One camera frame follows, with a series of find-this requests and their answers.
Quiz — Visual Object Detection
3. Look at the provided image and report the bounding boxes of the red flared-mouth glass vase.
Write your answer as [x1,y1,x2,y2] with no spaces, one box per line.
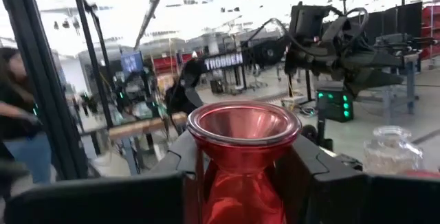
[186,100,303,224]

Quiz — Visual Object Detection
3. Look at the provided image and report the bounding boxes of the person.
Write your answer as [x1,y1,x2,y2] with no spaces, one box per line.
[0,47,52,183]

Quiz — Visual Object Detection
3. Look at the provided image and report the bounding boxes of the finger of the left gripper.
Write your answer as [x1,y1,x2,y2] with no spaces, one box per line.
[345,69,404,98]
[345,50,419,69]

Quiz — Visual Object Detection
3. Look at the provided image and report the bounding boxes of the black aluminium rig frame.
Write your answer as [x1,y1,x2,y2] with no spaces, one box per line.
[0,0,114,180]

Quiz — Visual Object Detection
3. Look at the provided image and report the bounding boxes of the blue lit monitor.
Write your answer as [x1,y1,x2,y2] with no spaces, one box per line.
[120,52,144,74]

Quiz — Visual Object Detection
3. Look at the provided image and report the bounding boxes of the wooden workbench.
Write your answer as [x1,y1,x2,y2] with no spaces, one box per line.
[108,112,188,141]

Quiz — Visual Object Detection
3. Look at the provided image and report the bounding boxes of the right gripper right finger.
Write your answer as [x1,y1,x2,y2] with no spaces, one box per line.
[274,135,440,224]

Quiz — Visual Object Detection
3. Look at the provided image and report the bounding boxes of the clear diamond-pattern bottle vase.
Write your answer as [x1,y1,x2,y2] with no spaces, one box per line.
[362,125,426,176]

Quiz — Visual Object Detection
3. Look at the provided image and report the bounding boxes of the small red glass vase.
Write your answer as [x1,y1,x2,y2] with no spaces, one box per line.
[401,169,440,180]

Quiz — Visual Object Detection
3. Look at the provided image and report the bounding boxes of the black box green lights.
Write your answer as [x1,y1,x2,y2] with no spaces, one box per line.
[316,88,355,124]

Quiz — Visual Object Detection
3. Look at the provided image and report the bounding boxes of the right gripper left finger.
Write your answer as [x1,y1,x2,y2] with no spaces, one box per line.
[5,131,204,224]

